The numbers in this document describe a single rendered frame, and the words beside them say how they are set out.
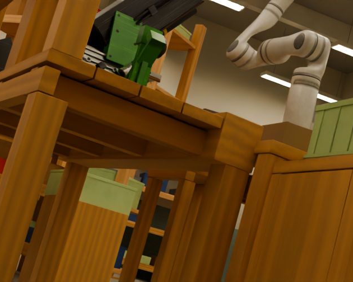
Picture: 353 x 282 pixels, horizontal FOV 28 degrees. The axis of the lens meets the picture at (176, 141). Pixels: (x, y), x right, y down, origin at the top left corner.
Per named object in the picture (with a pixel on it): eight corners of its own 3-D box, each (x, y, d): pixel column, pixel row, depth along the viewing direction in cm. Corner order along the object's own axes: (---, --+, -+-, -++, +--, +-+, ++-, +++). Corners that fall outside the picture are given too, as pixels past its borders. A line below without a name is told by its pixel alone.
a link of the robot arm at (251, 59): (239, 74, 272) (276, 70, 250) (222, 58, 269) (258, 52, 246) (252, 56, 275) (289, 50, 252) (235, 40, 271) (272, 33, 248)
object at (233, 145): (83, 168, 345) (92, 139, 347) (252, 173, 211) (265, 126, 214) (57, 159, 339) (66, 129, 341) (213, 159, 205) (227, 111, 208)
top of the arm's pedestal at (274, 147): (298, 183, 244) (301, 172, 245) (356, 184, 214) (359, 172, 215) (219, 155, 232) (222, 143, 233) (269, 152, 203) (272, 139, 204)
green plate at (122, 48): (124, 77, 268) (133, 30, 276) (133, 69, 261) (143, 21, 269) (96, 66, 263) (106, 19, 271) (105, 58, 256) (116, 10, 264)
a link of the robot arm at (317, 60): (318, 41, 237) (308, 89, 234) (296, 31, 233) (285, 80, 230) (336, 36, 229) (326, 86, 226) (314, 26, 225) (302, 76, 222)
